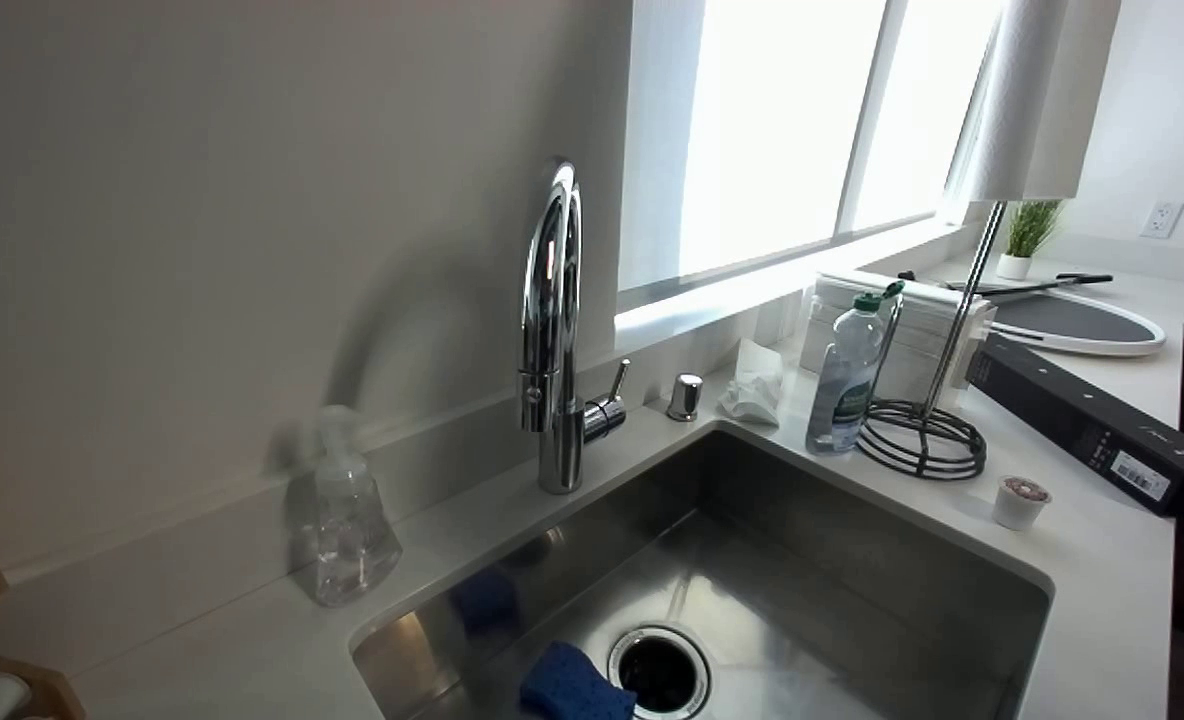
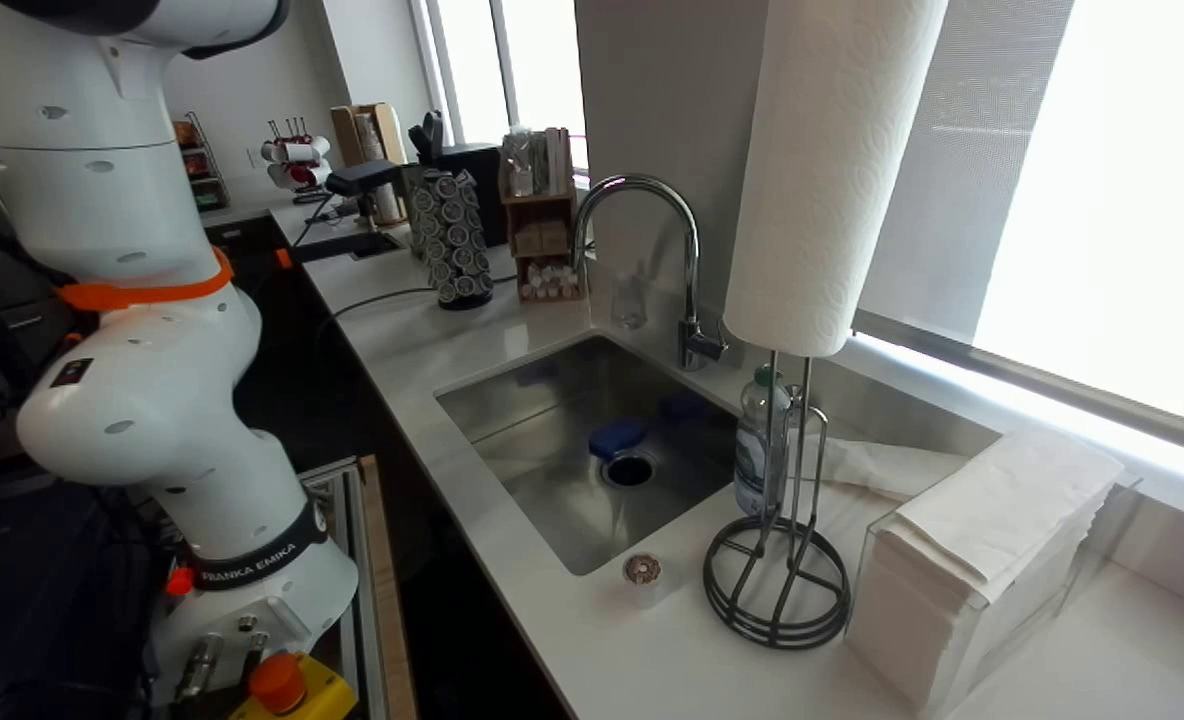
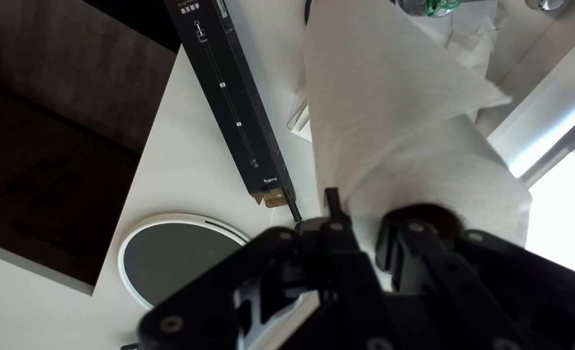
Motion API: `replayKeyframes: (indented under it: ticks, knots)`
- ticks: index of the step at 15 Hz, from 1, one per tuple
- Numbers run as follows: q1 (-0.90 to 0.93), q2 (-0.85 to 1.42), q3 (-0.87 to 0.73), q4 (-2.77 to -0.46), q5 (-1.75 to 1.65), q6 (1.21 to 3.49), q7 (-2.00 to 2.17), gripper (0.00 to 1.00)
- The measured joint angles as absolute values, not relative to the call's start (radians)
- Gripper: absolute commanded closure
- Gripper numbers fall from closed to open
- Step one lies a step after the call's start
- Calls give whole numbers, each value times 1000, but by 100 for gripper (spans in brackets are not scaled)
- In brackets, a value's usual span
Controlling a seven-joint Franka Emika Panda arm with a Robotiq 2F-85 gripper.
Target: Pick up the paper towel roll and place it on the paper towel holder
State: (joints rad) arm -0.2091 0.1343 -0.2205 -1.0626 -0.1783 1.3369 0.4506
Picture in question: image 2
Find chrome curved faucet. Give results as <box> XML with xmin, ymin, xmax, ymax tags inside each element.
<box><xmin>567</xmin><ymin>172</ymin><xmax>732</xmax><ymax>371</ymax></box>

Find wall shelf with boxes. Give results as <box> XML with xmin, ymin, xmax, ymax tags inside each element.
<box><xmin>167</xmin><ymin>111</ymin><xmax>234</xmax><ymax>217</ymax></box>

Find wooden board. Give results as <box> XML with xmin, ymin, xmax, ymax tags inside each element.
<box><xmin>347</xmin><ymin>451</ymin><xmax>419</xmax><ymax>720</ymax></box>

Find stack of folded paper towels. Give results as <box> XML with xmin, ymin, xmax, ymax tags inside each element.
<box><xmin>845</xmin><ymin>426</ymin><xmax>1138</xmax><ymax>720</ymax></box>

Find white window blind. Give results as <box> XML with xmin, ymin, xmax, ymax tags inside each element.
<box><xmin>855</xmin><ymin>0</ymin><xmax>1081</xmax><ymax>334</ymax></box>

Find orange yellow emergency stop button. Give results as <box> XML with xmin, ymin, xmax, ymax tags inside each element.
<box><xmin>227</xmin><ymin>651</ymin><xmax>361</xmax><ymax>720</ymax></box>

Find thin black cable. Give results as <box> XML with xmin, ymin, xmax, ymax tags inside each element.
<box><xmin>327</xmin><ymin>273</ymin><xmax>525</xmax><ymax>322</ymax></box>

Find white paper towel roll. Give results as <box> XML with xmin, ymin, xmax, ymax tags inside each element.
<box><xmin>719</xmin><ymin>0</ymin><xmax>952</xmax><ymax>363</ymax></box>

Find small round sink stopper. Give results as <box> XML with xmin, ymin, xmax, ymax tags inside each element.
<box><xmin>622</xmin><ymin>553</ymin><xmax>664</xmax><ymax>592</ymax></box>

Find black countertop appliance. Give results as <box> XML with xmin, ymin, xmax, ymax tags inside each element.
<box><xmin>403</xmin><ymin>107</ymin><xmax>513</xmax><ymax>252</ymax></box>

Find blue sponge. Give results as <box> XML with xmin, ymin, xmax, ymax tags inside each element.
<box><xmin>583</xmin><ymin>415</ymin><xmax>653</xmax><ymax>463</ymax></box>

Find black wire paper towel holder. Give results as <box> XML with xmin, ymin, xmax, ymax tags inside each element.
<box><xmin>699</xmin><ymin>349</ymin><xmax>853</xmax><ymax>654</ymax></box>

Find stainless steel sink basin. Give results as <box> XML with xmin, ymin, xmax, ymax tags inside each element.
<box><xmin>433</xmin><ymin>333</ymin><xmax>756</xmax><ymax>581</ymax></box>

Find wooden caddy with supplies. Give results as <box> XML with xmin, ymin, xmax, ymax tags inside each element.
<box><xmin>498</xmin><ymin>124</ymin><xmax>594</xmax><ymax>302</ymax></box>

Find clear plastic water bottle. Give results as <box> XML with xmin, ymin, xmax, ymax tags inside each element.
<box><xmin>732</xmin><ymin>363</ymin><xmax>801</xmax><ymax>520</ymax></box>

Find red and white small device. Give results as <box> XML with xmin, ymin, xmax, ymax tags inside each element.
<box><xmin>259</xmin><ymin>114</ymin><xmax>337</xmax><ymax>198</ymax></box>

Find tall light wooden box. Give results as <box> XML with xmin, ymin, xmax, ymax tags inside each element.
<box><xmin>327</xmin><ymin>94</ymin><xmax>413</xmax><ymax>232</ymax></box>

